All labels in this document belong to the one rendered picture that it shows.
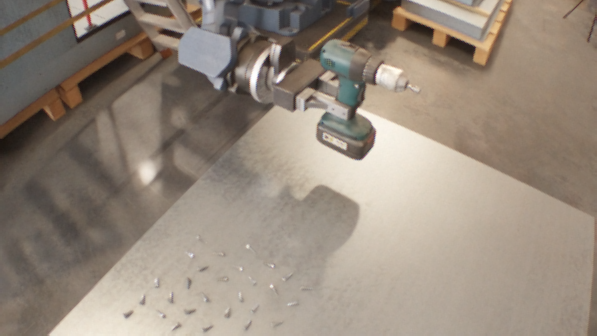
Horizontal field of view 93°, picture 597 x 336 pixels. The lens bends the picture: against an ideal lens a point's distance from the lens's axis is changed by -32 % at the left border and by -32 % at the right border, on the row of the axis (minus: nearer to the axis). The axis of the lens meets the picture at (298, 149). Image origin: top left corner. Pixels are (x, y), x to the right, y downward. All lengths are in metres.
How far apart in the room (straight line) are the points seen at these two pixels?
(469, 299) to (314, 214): 0.39
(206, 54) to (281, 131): 0.28
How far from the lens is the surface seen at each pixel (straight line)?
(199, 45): 0.90
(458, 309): 0.78
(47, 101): 2.49
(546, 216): 1.02
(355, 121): 0.81
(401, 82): 0.69
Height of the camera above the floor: 1.32
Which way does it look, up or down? 45 degrees down
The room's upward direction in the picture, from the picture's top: 1 degrees clockwise
